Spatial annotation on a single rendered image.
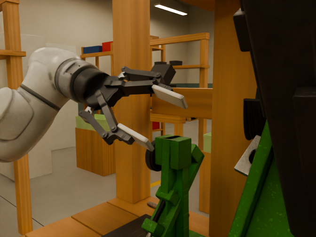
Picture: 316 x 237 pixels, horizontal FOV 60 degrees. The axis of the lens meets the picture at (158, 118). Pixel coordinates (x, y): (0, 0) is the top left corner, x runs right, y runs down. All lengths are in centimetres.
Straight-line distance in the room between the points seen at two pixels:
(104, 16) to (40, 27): 221
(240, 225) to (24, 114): 49
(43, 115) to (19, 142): 7
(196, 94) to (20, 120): 48
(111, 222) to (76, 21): 805
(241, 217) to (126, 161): 70
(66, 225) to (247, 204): 69
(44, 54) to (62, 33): 771
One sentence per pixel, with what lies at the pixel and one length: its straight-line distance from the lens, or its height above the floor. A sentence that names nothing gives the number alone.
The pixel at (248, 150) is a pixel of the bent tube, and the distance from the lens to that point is 36.
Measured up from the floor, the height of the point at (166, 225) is 98.
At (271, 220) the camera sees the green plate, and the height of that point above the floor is 117.
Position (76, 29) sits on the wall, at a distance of 866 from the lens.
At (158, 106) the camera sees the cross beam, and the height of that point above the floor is 121.
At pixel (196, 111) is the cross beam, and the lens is 84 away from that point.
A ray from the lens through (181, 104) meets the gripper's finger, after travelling 46.
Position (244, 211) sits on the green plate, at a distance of 28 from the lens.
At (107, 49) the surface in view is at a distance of 676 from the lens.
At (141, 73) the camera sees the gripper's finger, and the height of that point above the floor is 131.
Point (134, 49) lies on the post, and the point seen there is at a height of 140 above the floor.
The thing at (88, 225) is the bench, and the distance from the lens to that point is 88.
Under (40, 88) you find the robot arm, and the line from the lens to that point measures 65.
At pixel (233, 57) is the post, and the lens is 68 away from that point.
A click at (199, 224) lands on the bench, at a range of 87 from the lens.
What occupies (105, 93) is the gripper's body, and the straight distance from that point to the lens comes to 54.
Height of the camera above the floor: 129
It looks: 8 degrees down
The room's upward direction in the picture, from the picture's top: straight up
